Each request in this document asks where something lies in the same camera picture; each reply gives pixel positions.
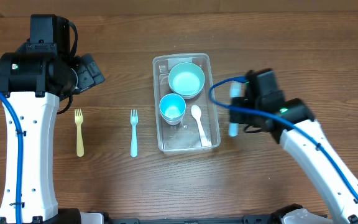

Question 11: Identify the light blue plastic fork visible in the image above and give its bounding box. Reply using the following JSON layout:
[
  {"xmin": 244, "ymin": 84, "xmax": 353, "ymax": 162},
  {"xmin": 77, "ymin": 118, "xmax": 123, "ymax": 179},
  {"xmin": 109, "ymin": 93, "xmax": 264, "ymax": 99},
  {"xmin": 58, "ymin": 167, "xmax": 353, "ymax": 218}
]
[
  {"xmin": 130, "ymin": 110, "xmax": 139, "ymax": 158},
  {"xmin": 228, "ymin": 82, "xmax": 242, "ymax": 137}
]

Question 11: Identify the yellow plastic fork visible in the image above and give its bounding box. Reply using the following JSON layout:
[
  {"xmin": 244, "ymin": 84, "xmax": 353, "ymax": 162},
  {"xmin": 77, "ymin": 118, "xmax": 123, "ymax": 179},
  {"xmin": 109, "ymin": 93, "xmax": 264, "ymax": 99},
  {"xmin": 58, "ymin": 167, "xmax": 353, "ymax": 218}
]
[{"xmin": 75, "ymin": 109, "xmax": 85, "ymax": 157}]

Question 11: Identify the pink plastic spoon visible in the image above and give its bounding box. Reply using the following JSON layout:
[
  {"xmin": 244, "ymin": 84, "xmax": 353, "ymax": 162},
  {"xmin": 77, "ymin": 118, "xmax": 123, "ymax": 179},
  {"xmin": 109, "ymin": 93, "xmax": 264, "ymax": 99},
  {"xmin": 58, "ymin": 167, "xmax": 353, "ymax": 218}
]
[{"xmin": 191, "ymin": 105, "xmax": 210, "ymax": 147}]

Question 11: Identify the blue plastic bowl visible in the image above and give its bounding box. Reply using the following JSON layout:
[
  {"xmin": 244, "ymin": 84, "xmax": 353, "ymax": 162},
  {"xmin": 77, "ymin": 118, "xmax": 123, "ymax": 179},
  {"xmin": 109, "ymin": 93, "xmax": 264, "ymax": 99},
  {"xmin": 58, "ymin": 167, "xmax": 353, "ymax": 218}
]
[{"xmin": 170, "ymin": 84, "xmax": 204, "ymax": 95}]

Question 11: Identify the teal plastic bowl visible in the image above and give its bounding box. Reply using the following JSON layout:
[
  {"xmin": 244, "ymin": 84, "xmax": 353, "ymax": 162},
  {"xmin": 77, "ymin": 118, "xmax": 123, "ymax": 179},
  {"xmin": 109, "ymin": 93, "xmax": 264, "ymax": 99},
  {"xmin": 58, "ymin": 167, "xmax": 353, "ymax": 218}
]
[{"xmin": 168, "ymin": 62, "xmax": 205, "ymax": 86}]

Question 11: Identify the blue plastic cup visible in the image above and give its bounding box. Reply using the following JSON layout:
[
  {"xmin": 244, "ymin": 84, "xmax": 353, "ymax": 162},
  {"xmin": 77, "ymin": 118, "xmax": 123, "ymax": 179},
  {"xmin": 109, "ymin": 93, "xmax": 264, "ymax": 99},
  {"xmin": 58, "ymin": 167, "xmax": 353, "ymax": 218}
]
[{"xmin": 159, "ymin": 93, "xmax": 186, "ymax": 118}]

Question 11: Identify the pink plastic cup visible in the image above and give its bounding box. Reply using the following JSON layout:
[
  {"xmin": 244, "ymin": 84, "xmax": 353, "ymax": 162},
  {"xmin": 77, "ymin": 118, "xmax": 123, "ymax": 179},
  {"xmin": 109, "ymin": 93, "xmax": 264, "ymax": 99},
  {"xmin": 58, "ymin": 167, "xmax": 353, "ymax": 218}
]
[{"xmin": 165, "ymin": 120, "xmax": 181, "ymax": 126}]

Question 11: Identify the green plastic cup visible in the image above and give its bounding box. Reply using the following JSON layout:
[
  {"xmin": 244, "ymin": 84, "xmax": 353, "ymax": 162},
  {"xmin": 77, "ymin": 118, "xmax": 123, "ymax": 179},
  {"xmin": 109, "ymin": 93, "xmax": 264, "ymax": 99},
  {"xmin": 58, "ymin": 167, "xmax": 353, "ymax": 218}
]
[{"xmin": 162, "ymin": 114, "xmax": 183, "ymax": 121}]

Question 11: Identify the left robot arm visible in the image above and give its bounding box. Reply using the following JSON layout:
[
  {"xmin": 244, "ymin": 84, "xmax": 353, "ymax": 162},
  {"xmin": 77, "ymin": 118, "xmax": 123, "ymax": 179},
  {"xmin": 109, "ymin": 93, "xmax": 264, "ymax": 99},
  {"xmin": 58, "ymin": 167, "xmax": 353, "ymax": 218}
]
[{"xmin": 0, "ymin": 42, "xmax": 105, "ymax": 223}]

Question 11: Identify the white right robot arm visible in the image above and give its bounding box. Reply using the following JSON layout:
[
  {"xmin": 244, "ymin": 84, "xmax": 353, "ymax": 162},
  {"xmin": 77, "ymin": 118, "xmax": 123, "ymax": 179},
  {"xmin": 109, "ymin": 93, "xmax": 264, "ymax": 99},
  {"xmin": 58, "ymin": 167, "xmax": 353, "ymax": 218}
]
[{"xmin": 228, "ymin": 97, "xmax": 358, "ymax": 223}]

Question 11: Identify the clear plastic container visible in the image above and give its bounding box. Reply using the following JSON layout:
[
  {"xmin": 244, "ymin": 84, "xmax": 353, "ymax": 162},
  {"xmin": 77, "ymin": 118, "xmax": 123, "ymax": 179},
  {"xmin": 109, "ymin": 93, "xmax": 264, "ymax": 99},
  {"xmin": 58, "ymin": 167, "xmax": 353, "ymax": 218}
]
[{"xmin": 152, "ymin": 53, "xmax": 221, "ymax": 154}]

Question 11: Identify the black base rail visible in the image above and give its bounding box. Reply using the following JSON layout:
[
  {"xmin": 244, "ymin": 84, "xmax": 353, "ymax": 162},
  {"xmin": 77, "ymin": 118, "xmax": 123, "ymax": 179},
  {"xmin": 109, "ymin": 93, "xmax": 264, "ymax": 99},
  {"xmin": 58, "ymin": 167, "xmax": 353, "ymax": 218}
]
[{"xmin": 80, "ymin": 212, "xmax": 281, "ymax": 224}]

